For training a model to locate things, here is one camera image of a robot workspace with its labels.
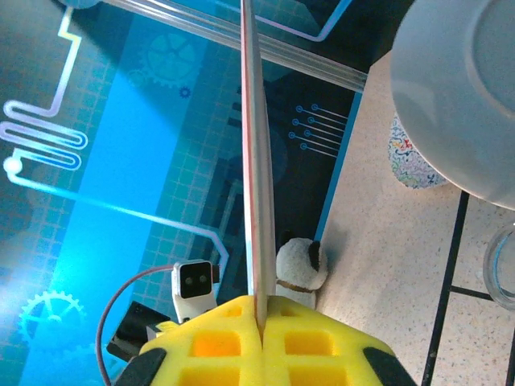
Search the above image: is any plate with colourful squiggle rim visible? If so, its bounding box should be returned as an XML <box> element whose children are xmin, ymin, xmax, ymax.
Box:
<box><xmin>387</xmin><ymin>114</ymin><xmax>450</xmax><ymax>190</ymax></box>

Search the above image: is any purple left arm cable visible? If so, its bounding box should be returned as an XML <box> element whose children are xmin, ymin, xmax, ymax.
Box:
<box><xmin>96</xmin><ymin>264</ymin><xmax>175</xmax><ymax>386</ymax></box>

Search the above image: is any white plate with grey rings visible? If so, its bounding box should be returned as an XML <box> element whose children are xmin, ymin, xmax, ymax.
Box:
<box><xmin>389</xmin><ymin>0</ymin><xmax>515</xmax><ymax>212</ymax></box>

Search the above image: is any pinkish plate with red rim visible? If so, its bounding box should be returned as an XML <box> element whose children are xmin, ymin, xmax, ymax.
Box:
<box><xmin>240</xmin><ymin>0</ymin><xmax>278</xmax><ymax>335</ymax></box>

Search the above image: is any black wire dish rack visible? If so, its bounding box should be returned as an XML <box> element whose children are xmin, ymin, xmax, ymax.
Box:
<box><xmin>420</xmin><ymin>191</ymin><xmax>515</xmax><ymax>386</ymax></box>

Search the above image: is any aluminium frame post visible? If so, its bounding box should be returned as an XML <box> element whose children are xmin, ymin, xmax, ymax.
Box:
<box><xmin>60</xmin><ymin>0</ymin><xmax>367</xmax><ymax>94</ymax></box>

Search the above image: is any clear drinking glass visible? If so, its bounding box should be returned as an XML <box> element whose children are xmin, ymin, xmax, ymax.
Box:
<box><xmin>481</xmin><ymin>223</ymin><xmax>515</xmax><ymax>311</ymax></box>

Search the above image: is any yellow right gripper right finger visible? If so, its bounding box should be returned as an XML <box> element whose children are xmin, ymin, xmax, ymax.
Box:
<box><xmin>263</xmin><ymin>295</ymin><xmax>419</xmax><ymax>386</ymax></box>

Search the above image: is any white plush cat toy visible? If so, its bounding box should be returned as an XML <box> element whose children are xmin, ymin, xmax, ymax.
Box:
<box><xmin>275</xmin><ymin>231</ymin><xmax>329</xmax><ymax>310</ymax></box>

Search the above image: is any blue table edge strip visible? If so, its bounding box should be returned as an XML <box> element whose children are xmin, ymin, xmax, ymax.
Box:
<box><xmin>313</xmin><ymin>92</ymin><xmax>363</xmax><ymax>242</ymax></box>

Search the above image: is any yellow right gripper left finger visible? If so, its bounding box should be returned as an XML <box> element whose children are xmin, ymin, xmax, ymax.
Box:
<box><xmin>114</xmin><ymin>295</ymin><xmax>265</xmax><ymax>386</ymax></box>

